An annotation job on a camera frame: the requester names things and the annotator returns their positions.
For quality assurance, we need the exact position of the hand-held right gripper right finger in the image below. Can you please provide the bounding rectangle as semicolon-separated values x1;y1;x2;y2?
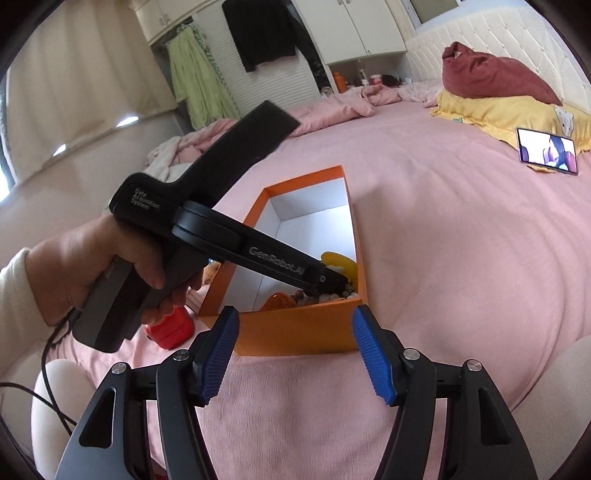
352;305;539;480

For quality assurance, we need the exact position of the red and orange toy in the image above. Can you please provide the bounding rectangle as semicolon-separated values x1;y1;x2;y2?
145;305;195;350

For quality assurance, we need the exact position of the black cable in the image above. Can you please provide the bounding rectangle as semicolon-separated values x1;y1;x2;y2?
0;310;80;437

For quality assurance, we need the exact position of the person's left forearm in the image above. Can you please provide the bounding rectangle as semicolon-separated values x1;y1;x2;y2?
0;248;52;370

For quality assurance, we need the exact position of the person's right leg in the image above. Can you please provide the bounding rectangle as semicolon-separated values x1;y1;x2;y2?
503;335;591;480

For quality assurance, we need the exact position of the bead bracelet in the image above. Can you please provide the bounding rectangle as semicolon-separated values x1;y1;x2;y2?
295;284;358;305

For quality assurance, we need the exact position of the person's left leg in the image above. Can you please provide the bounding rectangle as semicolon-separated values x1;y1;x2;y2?
30;359;153;480

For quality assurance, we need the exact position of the black hanging garment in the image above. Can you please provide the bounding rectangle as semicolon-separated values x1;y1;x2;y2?
222;0;319;73

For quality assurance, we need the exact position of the window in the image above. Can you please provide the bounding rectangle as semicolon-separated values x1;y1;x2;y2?
409;0;460;24

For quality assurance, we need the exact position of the yellow duck toy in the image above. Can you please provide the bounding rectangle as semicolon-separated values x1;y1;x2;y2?
321;251;358;289

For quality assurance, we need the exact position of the green hanging garment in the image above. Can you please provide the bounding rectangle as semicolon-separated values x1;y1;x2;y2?
166;22;241;131

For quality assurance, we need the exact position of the small tan doll toy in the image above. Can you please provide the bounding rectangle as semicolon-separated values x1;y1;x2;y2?
202;259;223;288

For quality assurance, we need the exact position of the cream curtain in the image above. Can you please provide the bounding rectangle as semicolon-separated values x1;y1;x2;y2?
7;0;178;185

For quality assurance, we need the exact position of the orange cardboard box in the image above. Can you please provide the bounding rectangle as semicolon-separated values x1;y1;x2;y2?
198;165;370;357

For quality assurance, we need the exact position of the cream tufted headboard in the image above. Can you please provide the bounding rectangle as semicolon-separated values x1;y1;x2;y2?
405;7;591;116

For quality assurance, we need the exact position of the pink floral pillow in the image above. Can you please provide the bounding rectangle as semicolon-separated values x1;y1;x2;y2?
398;79;446;109

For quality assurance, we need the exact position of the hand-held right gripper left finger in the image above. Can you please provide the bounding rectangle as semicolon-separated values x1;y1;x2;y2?
54;305;241;480

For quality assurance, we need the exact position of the person's left hand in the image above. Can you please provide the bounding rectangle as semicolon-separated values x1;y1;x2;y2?
25;213;206;328

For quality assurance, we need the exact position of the white wall cabinet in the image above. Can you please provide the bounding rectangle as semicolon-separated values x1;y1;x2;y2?
295;0;409;65

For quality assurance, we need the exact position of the pink bed sheet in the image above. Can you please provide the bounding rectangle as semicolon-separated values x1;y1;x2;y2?
0;88;591;480

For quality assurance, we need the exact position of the pink duvet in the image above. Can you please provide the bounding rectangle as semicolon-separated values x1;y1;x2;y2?
178;82;402;153

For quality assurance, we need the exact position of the person's leg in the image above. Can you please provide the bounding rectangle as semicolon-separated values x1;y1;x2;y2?
30;359;153;480
503;335;591;480

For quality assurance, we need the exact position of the red pillow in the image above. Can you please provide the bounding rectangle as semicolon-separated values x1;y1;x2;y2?
442;41;563;107

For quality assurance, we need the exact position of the yellow pillow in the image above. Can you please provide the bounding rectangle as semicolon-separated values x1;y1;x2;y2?
430;89;591;172

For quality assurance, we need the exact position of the smartphone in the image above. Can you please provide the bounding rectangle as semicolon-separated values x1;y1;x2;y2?
516;127;579;176

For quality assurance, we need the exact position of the cream garment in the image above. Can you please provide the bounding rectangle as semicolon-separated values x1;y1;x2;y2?
145;136;195;169

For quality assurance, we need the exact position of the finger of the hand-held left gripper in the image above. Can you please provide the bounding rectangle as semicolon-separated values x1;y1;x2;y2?
233;231;352;298

